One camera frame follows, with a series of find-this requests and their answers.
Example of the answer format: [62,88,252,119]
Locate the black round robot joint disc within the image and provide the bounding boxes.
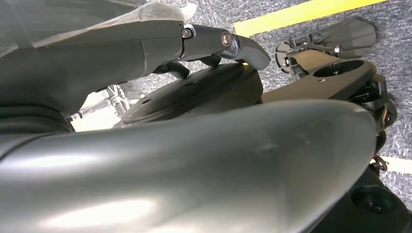
[112,63,265,128]

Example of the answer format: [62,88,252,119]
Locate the black robot leg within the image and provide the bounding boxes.
[262,48,398,155]

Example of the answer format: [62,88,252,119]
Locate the clear plastic film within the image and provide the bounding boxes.
[0,0,198,57]

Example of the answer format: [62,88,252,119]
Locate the ribbed grey left arm sleeve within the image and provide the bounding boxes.
[0,105,75,135]

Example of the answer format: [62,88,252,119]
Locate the yellow floor tape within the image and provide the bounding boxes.
[233,0,387,38]
[370,155,412,176]

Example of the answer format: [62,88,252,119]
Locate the black robot joint housing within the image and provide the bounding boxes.
[310,166,412,233]

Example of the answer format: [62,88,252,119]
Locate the black robot foot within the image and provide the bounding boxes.
[274,17,377,75]

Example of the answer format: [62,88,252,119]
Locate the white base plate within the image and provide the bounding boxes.
[70,91,131,133]

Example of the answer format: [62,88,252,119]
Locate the chrome metal rod frame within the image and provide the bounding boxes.
[66,84,145,123]

